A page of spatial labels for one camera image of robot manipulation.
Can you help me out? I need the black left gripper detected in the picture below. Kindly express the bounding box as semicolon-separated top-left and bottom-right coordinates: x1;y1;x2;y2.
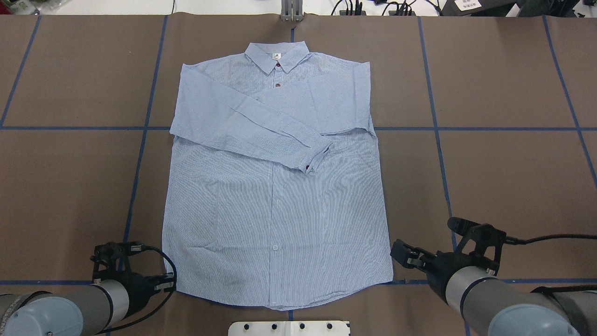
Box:
119;272;177;318

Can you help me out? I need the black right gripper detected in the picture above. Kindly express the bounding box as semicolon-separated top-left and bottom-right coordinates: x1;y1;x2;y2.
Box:
390;239;480;299

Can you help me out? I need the light blue striped shirt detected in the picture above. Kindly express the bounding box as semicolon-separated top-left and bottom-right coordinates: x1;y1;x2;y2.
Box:
161;41;394;311

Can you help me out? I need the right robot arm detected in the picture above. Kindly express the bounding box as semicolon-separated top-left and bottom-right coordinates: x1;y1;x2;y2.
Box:
390;239;597;336

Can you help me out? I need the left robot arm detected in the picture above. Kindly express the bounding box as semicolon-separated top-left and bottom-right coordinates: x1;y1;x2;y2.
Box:
1;270;176;336

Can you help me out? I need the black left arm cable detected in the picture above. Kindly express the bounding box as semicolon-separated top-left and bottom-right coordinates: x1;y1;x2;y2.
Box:
96;245;178;334

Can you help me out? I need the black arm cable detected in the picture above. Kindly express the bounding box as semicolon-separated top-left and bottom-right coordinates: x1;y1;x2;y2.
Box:
96;245;178;334
506;233;597;245

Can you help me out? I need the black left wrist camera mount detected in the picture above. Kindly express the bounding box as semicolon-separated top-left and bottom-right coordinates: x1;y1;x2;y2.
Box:
90;242;146;283

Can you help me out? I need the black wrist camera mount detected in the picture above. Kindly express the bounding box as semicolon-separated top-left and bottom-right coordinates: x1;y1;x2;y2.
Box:
447;217;518;276
90;242;146;283

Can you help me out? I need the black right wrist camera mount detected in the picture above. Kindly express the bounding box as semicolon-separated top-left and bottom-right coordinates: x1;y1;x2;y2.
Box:
447;217;518;276

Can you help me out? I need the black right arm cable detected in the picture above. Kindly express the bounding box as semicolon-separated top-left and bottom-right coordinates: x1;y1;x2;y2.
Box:
506;233;597;245

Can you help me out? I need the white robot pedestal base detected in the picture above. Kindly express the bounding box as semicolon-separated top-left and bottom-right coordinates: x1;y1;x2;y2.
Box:
228;320;352;336

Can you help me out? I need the aluminium frame post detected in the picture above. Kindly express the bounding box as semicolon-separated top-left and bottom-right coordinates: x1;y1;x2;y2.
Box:
281;0;304;22

